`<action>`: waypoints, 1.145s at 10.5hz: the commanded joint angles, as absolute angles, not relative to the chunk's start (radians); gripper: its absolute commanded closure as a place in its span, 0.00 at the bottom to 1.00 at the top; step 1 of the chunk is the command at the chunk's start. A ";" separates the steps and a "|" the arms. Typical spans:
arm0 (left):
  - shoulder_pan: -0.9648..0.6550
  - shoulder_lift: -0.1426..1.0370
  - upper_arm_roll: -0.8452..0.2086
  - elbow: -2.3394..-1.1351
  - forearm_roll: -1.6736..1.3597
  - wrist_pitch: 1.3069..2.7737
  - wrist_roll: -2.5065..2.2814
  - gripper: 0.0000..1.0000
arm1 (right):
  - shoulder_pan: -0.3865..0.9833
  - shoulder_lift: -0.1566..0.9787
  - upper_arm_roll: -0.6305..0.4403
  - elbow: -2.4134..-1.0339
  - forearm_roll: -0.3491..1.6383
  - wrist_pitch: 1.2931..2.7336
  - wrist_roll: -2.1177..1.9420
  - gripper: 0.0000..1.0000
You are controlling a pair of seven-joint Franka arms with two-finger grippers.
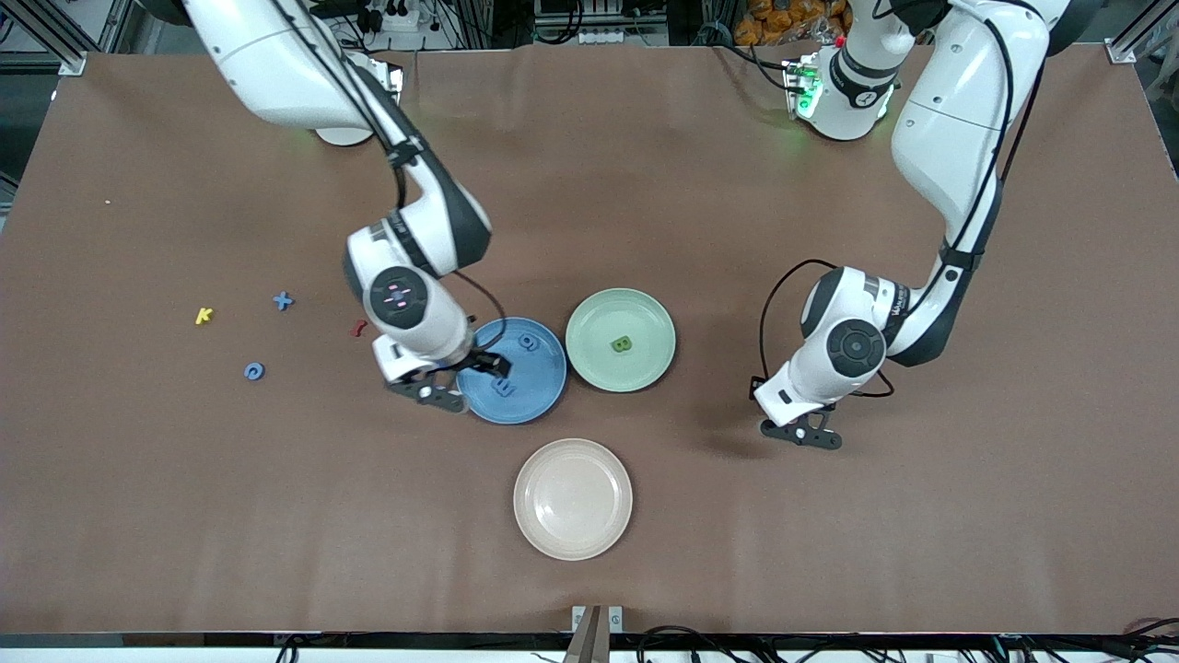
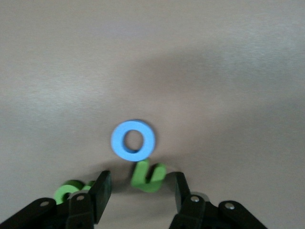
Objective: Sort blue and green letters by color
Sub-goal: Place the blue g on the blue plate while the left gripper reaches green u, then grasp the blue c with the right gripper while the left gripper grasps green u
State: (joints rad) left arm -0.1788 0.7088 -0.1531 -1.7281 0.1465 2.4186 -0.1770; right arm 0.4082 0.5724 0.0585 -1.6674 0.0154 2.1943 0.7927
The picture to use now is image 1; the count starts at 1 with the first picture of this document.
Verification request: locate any blue plate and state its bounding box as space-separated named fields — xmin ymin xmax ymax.
xmin=455 ymin=317 xmax=568 ymax=425

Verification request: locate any green plate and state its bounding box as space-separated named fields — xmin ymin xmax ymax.
xmin=565 ymin=287 xmax=677 ymax=393

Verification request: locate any beige plate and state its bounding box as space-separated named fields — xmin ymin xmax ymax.
xmin=513 ymin=437 xmax=634 ymax=562

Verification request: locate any brown table mat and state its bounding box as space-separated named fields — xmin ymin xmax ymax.
xmin=0 ymin=41 xmax=1179 ymax=636

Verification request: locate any orange bag pile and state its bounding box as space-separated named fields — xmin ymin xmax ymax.
xmin=734 ymin=0 xmax=853 ymax=47

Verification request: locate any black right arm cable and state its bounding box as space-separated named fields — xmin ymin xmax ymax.
xmin=267 ymin=0 xmax=508 ymax=355

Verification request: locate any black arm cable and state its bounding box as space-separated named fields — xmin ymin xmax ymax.
xmin=759 ymin=18 xmax=1046 ymax=399
xmin=267 ymin=0 xmax=508 ymax=355

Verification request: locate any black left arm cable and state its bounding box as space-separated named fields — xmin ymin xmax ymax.
xmin=759 ymin=18 xmax=1046 ymax=399

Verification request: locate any metal table bracket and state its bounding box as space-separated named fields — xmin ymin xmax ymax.
xmin=571 ymin=604 xmax=625 ymax=663

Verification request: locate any aluminium frame post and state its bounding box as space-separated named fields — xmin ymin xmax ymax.
xmin=1105 ymin=0 xmax=1179 ymax=65
xmin=0 ymin=0 xmax=88 ymax=76

